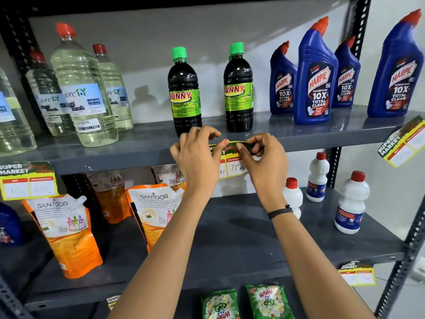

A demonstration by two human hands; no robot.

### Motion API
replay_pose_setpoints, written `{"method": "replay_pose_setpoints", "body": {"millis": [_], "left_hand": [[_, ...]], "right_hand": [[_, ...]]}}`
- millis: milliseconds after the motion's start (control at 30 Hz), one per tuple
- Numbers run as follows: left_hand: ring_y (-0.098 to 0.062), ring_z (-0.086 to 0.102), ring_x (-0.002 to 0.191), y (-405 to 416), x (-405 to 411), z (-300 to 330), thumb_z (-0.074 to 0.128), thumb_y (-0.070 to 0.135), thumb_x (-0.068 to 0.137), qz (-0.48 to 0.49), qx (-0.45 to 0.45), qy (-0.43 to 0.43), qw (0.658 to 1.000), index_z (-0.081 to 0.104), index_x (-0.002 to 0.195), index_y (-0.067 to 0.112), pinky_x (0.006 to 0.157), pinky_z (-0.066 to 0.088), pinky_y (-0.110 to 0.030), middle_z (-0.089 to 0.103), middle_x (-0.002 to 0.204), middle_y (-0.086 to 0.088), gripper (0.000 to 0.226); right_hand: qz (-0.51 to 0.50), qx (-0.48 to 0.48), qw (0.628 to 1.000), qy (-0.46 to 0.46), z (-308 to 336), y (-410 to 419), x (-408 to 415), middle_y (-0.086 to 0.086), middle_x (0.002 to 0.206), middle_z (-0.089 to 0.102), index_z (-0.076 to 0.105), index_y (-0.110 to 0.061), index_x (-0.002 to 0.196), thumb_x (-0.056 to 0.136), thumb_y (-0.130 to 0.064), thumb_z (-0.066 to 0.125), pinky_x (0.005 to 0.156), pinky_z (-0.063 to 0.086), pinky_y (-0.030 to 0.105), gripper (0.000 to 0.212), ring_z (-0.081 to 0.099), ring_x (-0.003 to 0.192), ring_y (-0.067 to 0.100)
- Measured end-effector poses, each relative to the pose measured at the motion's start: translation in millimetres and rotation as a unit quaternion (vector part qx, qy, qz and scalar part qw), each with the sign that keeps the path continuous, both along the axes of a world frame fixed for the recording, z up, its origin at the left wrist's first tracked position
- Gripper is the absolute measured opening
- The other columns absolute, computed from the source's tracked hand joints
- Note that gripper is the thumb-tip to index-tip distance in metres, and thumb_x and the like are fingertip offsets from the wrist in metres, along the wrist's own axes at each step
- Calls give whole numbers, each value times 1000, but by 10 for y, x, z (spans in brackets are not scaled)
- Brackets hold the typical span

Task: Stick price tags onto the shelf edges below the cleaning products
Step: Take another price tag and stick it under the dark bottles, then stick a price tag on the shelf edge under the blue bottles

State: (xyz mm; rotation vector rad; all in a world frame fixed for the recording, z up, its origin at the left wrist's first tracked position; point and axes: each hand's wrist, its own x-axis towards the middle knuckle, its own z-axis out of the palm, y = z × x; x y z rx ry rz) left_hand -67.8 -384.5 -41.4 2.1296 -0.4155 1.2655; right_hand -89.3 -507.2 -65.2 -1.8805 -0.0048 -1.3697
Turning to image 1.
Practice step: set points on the person's right hand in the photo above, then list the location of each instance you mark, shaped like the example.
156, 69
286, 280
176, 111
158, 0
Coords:
269, 169

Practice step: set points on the person's left hand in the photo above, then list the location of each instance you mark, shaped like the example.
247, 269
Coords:
196, 162

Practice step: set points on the yellow green price tag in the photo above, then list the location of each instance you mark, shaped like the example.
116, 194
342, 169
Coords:
30, 186
358, 275
113, 302
403, 146
237, 167

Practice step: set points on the grey metal shelves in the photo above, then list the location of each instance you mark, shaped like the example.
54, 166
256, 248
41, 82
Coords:
10, 259
232, 235

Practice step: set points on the person's left forearm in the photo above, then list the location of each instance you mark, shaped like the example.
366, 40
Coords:
166, 262

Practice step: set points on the person's right forearm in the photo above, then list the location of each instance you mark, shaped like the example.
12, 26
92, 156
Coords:
308, 269

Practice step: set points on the orange white refill pouch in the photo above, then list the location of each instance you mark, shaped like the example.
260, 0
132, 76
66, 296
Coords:
169, 176
111, 199
154, 212
66, 235

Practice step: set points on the white bottle red cap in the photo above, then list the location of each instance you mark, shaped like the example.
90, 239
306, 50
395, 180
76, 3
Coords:
293, 196
352, 209
317, 182

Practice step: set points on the black wristband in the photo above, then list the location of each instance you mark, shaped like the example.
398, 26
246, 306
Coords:
280, 211

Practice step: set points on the dark bottle green cap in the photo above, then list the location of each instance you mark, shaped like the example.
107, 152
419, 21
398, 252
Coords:
184, 96
238, 92

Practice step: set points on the blue toilet cleaner bottle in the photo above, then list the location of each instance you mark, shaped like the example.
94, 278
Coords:
10, 225
282, 86
347, 79
315, 79
396, 79

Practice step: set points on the clear bottle red cap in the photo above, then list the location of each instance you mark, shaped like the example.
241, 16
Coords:
44, 96
13, 126
83, 96
118, 96

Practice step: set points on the green detergent packet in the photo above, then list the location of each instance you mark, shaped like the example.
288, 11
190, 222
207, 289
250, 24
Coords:
269, 303
220, 305

